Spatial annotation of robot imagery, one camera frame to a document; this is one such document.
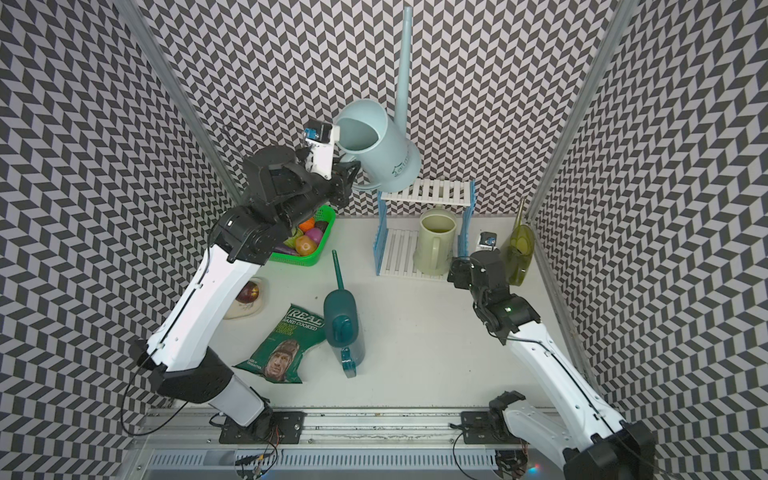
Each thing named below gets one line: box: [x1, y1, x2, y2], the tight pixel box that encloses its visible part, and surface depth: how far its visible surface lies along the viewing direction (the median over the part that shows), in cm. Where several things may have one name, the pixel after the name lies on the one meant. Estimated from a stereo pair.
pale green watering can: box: [414, 208, 458, 276], surface depth 90 cm
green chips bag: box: [232, 304, 326, 383], surface depth 80 cm
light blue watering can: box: [335, 6, 422, 193], surface depth 58 cm
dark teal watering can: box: [323, 249, 366, 378], surface depth 77 cm
